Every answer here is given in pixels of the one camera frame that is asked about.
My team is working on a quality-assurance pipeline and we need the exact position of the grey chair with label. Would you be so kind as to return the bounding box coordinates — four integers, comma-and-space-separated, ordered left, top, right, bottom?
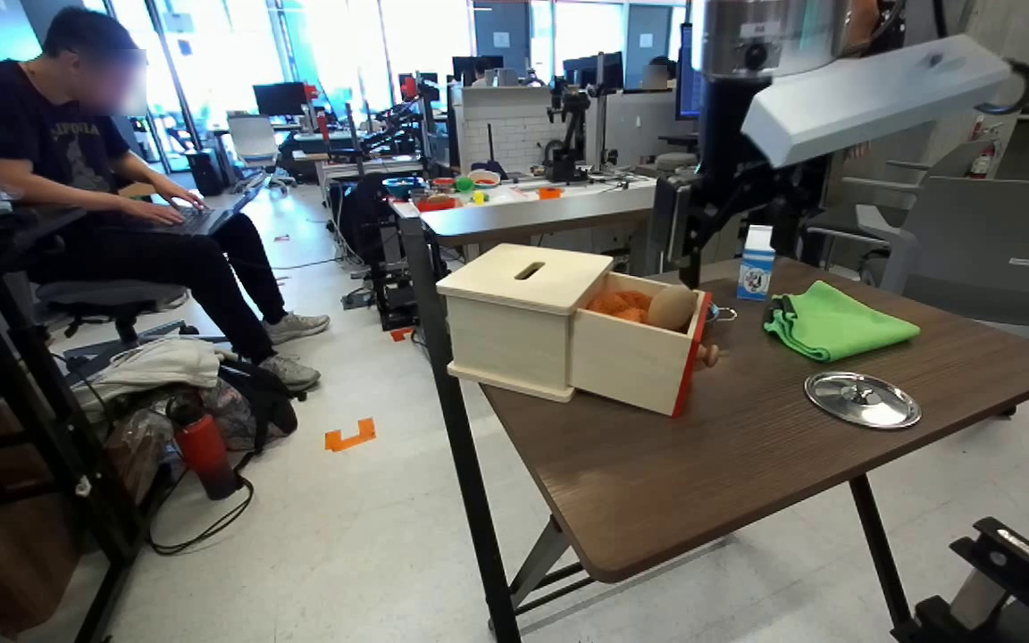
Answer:
828, 139, 1029, 349

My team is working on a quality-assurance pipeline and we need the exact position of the wooden box with slot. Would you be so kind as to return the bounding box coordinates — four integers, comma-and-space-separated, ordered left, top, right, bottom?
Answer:
432, 242, 619, 404

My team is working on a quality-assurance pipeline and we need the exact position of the black office chair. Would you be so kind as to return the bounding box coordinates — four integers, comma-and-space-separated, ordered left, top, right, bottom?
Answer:
31, 279, 195, 349

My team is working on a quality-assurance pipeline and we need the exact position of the seated person black shirt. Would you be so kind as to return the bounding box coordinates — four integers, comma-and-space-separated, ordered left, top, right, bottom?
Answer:
0, 5, 332, 395

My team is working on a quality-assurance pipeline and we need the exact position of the black metal table leg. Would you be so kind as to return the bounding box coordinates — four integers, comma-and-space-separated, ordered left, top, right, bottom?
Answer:
848, 472, 923, 643
416, 226, 524, 643

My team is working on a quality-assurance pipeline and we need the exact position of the steel pot lid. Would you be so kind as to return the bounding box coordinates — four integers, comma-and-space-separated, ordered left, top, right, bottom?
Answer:
801, 368, 927, 433

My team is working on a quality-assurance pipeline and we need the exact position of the black clamp mount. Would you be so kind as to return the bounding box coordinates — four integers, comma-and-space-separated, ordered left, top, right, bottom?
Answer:
913, 513, 1029, 643

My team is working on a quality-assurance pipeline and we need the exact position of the distant seated person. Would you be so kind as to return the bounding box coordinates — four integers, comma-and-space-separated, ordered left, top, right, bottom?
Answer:
645, 54, 680, 93

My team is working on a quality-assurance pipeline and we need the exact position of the black floor cable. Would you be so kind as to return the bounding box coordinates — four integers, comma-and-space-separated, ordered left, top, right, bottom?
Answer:
143, 476, 256, 561

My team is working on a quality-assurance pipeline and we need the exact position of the wooden drawer red front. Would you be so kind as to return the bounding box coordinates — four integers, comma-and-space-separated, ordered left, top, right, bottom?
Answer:
567, 267, 726, 422

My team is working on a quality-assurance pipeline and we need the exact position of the black monitor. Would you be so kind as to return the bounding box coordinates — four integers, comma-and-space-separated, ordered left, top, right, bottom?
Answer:
249, 79, 314, 120

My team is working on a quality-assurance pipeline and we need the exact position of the black metal rack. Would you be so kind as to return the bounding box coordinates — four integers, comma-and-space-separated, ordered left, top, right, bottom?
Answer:
0, 205, 152, 643

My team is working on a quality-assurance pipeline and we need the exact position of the green cloth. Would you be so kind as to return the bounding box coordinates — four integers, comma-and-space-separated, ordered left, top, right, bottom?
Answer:
760, 279, 923, 366

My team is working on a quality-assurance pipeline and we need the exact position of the red bottle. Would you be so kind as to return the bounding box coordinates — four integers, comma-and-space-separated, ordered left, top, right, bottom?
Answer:
173, 406, 242, 504

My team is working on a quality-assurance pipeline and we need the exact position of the blue monitor screen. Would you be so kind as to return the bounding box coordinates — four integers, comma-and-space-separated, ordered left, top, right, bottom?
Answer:
671, 23, 713, 120

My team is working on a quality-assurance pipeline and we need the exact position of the white pegboard partition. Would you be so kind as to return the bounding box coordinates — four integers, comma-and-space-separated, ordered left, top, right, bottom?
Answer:
453, 82, 680, 177

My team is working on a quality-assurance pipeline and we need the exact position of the white swivel chair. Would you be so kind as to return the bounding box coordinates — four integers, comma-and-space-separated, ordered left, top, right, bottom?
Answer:
224, 110, 299, 198

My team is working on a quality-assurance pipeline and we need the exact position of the white clothing heap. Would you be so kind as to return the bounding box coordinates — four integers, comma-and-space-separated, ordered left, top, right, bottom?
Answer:
83, 335, 237, 406

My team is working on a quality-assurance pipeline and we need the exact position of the white blue milk carton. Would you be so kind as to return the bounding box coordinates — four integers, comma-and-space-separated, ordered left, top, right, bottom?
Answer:
734, 220, 782, 306

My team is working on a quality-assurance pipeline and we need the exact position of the long wooden desk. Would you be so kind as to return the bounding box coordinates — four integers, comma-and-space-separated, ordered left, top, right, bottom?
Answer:
389, 176, 707, 246

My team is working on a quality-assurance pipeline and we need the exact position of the spray bottle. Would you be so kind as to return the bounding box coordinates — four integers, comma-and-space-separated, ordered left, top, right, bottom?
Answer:
964, 113, 1004, 182

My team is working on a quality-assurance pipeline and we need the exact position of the black backpack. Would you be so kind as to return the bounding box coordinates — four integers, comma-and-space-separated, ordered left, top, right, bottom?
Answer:
217, 355, 314, 442

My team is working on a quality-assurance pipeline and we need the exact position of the cardboard box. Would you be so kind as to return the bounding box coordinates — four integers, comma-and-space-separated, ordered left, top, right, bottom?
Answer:
0, 498, 79, 643

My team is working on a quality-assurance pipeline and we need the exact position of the orange floor tape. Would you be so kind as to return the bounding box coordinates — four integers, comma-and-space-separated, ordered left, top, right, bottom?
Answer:
323, 416, 380, 457

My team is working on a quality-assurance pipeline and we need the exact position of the red tray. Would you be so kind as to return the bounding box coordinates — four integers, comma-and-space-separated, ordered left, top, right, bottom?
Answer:
411, 189, 465, 217

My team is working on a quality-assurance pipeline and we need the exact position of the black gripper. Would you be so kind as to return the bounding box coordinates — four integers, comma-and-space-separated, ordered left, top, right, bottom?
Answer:
675, 74, 835, 292

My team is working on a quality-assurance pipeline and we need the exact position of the dark laptop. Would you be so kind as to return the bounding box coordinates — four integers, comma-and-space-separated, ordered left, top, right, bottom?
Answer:
162, 176, 273, 241

